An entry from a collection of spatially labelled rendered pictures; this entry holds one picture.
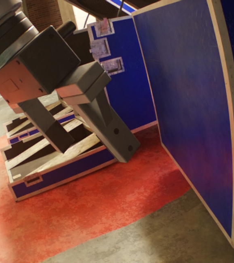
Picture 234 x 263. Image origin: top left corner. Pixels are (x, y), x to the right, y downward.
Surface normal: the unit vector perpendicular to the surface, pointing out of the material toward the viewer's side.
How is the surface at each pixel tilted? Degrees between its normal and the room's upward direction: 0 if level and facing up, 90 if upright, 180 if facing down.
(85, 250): 0
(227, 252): 0
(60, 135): 83
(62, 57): 83
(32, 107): 83
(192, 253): 0
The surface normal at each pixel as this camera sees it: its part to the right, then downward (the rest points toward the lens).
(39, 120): 0.60, -0.01
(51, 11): 0.47, 0.17
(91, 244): -0.23, -0.92
